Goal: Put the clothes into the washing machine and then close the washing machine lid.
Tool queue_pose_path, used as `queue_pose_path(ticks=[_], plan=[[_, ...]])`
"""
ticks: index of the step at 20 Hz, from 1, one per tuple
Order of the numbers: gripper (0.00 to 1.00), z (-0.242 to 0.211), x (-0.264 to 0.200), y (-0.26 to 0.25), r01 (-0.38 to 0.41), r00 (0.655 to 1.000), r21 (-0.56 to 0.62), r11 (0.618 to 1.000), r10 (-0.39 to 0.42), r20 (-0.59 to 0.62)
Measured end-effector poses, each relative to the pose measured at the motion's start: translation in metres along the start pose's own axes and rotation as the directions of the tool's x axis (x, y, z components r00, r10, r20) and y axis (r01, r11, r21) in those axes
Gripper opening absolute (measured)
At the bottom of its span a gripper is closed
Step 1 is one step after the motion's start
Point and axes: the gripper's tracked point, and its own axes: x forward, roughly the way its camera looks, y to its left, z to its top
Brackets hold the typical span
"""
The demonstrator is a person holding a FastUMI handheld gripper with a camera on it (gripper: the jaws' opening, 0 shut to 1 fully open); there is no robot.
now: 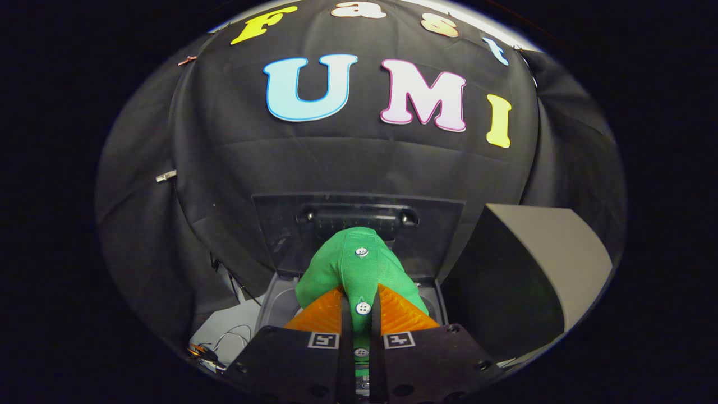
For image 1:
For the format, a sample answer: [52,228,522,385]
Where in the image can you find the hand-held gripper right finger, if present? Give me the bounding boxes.
[370,282,505,404]

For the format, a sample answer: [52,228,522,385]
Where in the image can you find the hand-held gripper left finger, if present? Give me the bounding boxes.
[224,283,354,404]

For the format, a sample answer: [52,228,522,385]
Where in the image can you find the beige cabinet with dark top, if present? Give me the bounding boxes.
[443,203,613,368]

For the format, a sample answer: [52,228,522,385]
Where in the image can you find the green button shirt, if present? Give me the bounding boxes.
[294,227,430,388]

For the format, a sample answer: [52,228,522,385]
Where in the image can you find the small orange device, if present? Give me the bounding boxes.
[188,343,225,372]

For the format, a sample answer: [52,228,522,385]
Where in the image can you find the black backdrop cloth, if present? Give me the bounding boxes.
[95,0,626,360]

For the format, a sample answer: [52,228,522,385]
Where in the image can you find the thin white cables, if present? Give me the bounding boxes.
[210,324,253,354]

